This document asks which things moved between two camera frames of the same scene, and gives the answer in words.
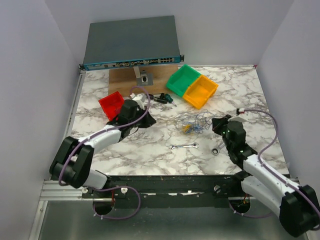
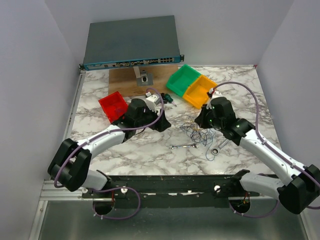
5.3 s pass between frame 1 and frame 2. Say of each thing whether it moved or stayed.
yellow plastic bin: stayed
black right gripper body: moved
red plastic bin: stayed
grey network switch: stayed
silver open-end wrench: stayed
